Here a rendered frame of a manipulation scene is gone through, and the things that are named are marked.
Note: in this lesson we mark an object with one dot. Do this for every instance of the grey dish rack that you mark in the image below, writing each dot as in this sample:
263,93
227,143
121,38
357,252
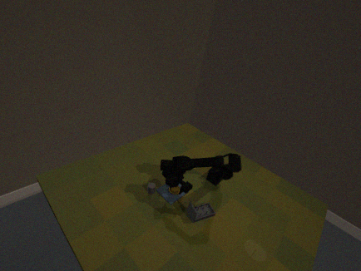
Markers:
200,212

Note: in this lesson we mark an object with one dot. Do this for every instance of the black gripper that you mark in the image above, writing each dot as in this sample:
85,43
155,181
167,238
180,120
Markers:
186,186

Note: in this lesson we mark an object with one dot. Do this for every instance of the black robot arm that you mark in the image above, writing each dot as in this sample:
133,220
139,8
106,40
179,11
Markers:
181,164

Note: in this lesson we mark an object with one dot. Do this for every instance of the grey cylinder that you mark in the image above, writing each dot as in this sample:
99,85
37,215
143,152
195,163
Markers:
151,188

